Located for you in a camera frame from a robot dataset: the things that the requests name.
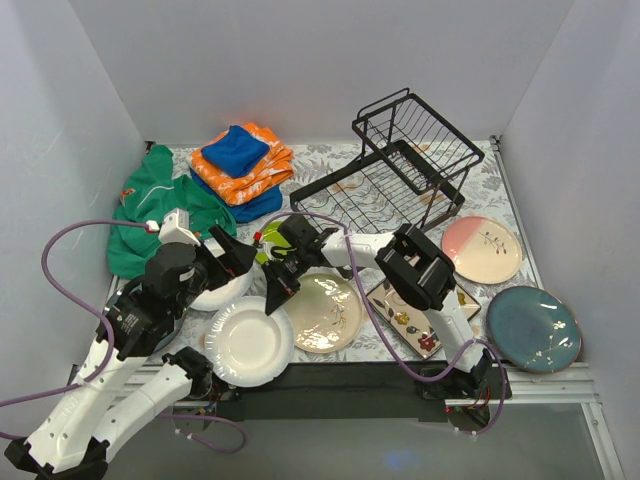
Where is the lime green small plate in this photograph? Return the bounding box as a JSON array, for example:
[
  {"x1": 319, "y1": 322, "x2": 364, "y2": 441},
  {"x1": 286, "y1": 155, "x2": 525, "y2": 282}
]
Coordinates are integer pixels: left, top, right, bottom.
[{"x1": 255, "y1": 221, "x2": 291, "y2": 264}]

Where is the cream and green round plate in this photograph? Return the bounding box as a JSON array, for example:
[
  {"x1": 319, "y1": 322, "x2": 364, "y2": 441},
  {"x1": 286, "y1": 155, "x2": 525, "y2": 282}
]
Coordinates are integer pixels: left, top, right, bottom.
[{"x1": 284, "y1": 273, "x2": 364, "y2": 354}]

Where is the white scalloped plate front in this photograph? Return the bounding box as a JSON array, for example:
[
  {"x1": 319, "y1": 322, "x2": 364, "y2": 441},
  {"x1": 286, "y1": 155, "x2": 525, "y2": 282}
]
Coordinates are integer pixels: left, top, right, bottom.
[{"x1": 204, "y1": 296, "x2": 295, "y2": 388}]

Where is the white scalloped plate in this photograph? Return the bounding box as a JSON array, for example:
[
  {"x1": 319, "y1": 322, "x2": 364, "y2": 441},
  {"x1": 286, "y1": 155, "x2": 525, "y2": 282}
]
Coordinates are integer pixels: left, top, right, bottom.
[
  {"x1": 204, "y1": 296, "x2": 295, "y2": 388},
  {"x1": 189, "y1": 285, "x2": 247, "y2": 312}
]

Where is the square floral plate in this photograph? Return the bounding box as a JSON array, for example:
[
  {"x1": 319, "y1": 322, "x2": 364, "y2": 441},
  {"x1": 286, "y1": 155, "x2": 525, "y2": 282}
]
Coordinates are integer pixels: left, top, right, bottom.
[{"x1": 364, "y1": 277, "x2": 482, "y2": 360}]

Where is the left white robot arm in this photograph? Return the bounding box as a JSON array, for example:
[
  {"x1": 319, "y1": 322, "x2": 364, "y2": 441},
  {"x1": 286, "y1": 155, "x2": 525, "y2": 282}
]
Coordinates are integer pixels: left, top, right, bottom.
[{"x1": 4, "y1": 221, "x2": 256, "y2": 479}]

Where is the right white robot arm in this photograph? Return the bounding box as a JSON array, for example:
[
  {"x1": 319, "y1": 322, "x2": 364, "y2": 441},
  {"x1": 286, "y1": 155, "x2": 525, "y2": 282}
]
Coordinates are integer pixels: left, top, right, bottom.
[{"x1": 261, "y1": 212, "x2": 501, "y2": 398}]

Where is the white scalloped plate back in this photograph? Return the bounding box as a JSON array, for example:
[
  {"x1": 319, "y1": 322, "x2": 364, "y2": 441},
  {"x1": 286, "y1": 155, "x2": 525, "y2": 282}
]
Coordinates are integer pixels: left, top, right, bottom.
[{"x1": 189, "y1": 285, "x2": 247, "y2": 312}]

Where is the blue cloth bottom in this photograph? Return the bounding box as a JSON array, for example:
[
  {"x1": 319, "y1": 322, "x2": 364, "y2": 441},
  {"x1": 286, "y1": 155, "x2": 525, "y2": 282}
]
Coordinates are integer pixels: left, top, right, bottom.
[{"x1": 190, "y1": 168, "x2": 283, "y2": 224}]

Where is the left blue glazed plate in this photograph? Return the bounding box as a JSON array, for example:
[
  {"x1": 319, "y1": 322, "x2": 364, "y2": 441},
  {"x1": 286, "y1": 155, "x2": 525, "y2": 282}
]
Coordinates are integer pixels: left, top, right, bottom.
[{"x1": 102, "y1": 276, "x2": 182, "y2": 360}]

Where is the blue glazed plate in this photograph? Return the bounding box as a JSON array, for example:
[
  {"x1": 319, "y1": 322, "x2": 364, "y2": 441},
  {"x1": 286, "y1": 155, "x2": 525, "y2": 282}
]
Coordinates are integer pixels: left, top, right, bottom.
[
  {"x1": 486, "y1": 286, "x2": 582, "y2": 375},
  {"x1": 102, "y1": 276, "x2": 182, "y2": 360}
]

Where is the orange patterned cloth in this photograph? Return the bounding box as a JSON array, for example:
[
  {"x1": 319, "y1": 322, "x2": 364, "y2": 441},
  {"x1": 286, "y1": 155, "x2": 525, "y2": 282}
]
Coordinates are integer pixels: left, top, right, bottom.
[{"x1": 191, "y1": 123, "x2": 294, "y2": 206}]

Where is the floral patterned table mat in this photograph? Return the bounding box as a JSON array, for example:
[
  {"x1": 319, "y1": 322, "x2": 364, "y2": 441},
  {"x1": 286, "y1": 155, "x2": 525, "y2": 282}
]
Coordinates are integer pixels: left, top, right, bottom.
[{"x1": 97, "y1": 139, "x2": 541, "y2": 365}]

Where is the blue folded towel top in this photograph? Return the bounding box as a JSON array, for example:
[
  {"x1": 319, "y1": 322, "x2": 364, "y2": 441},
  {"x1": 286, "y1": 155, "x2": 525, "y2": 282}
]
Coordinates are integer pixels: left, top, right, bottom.
[{"x1": 201, "y1": 125, "x2": 270, "y2": 178}]

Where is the green jacket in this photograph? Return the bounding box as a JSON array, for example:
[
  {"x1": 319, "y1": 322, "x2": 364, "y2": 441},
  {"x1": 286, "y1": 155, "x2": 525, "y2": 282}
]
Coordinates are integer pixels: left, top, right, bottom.
[{"x1": 107, "y1": 145, "x2": 237, "y2": 279}]

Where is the pink and cream round plate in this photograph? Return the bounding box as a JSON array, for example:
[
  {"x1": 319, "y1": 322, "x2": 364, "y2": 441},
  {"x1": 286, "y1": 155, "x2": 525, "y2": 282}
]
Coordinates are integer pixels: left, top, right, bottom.
[{"x1": 441, "y1": 216, "x2": 524, "y2": 285}]

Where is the right blue glazed plate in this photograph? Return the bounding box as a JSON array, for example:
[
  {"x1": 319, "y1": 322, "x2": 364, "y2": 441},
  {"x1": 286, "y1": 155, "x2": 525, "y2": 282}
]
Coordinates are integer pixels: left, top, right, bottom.
[{"x1": 486, "y1": 286, "x2": 582, "y2": 375}]

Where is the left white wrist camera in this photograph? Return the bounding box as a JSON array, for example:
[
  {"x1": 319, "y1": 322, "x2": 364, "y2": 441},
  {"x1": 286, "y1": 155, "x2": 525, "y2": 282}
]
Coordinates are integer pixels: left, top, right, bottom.
[{"x1": 145, "y1": 208, "x2": 201, "y2": 246}]

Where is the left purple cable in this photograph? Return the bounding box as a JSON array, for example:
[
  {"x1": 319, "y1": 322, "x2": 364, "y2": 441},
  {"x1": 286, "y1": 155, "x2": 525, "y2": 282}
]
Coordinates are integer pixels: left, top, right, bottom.
[{"x1": 0, "y1": 219, "x2": 247, "y2": 455}]

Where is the purple cable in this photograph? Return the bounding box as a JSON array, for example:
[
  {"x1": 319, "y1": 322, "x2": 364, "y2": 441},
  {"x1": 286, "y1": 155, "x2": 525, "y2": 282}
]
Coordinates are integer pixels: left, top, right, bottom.
[
  {"x1": 0, "y1": 219, "x2": 247, "y2": 455},
  {"x1": 262, "y1": 210, "x2": 510, "y2": 439}
]

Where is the black wire dish rack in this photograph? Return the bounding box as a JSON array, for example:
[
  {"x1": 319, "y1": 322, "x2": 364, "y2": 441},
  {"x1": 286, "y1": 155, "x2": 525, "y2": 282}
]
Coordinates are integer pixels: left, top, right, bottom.
[{"x1": 290, "y1": 88, "x2": 485, "y2": 234}]

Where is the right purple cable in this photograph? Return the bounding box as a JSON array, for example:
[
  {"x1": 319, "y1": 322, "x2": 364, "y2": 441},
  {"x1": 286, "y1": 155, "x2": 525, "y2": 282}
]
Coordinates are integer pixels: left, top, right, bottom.
[{"x1": 262, "y1": 210, "x2": 510, "y2": 439}]

